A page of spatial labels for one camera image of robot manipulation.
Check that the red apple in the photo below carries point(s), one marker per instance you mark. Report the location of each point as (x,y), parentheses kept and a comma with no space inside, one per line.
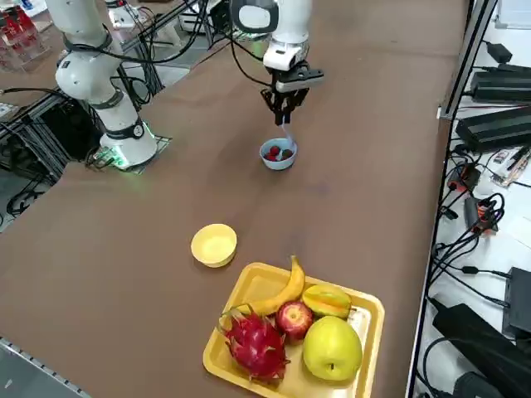
(294,319)

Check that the light blue bowl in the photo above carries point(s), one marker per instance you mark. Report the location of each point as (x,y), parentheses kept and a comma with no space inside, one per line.
(278,165)

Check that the long black power adapter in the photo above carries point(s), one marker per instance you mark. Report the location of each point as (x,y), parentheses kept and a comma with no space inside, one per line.
(502,87)
(493,128)

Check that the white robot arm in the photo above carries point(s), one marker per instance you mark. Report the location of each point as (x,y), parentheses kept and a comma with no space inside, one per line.
(124,124)

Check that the black metal frame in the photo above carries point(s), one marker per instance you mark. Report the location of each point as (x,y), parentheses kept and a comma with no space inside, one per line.
(70,120)

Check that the yellow banana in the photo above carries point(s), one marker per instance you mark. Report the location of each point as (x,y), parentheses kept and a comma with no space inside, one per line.
(286,292)

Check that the aluminium camera pole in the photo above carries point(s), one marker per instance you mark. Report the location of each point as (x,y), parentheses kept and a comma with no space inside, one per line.
(465,62)

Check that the silver table edge bracket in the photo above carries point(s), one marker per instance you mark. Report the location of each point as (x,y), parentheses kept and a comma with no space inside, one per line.
(446,114)

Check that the black box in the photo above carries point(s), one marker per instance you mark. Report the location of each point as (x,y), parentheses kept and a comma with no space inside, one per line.
(518,302)

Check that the circuit board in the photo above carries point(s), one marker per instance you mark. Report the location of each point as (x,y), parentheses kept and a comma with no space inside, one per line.
(510,166)

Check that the pink dragon fruit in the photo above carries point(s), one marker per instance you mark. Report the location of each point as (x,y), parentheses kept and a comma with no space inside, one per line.
(255,344)

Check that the light blue spoon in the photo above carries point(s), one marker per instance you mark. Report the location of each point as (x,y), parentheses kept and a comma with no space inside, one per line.
(290,135)

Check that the yellow plastic tray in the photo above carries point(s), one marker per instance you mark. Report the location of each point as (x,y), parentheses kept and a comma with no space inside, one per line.
(253,282)

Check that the yellow bowl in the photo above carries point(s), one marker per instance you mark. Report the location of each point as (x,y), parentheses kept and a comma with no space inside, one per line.
(213,246)

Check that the clear box with red items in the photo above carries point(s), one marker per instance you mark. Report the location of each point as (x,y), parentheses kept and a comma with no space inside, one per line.
(20,41)

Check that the orange and black plug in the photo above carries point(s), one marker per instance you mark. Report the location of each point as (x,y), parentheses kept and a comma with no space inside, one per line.
(464,178)
(481,217)

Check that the small black inline adapter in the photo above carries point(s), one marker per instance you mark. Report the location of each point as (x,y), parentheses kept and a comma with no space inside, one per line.
(469,270)

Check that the yellow star fruit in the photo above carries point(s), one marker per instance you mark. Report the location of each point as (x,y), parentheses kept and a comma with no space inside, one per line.
(325,300)

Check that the small black power adapter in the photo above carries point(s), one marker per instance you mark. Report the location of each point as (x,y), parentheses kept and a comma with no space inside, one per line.
(500,51)

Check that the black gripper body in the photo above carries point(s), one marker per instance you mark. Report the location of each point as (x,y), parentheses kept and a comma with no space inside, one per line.
(276,76)

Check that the large yellow-green apple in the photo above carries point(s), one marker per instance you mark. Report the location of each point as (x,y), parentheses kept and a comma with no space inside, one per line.
(332,348)

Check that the white box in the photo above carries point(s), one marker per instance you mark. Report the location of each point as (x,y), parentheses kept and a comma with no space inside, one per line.
(195,20)

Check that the grey aluminium rail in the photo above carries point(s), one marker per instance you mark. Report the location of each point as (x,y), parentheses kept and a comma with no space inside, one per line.
(25,369)

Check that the black round device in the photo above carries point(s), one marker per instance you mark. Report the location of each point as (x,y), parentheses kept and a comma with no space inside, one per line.
(473,385)

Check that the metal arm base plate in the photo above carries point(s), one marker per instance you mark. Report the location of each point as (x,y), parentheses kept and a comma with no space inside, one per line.
(162,143)

